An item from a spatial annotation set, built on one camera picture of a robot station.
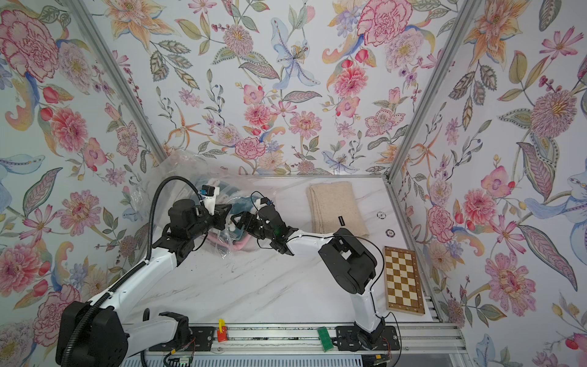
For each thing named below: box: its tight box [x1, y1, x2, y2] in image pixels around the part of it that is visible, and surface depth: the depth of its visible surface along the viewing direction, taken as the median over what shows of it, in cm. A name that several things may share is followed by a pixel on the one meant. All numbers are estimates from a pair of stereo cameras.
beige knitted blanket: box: [305, 181, 370, 238], surface depth 106 cm
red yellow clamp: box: [217, 318, 229, 343], surface depth 76 cm
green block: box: [317, 325, 335, 353], surface depth 75 cm
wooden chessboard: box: [383, 246, 426, 316], surface depth 84 cm
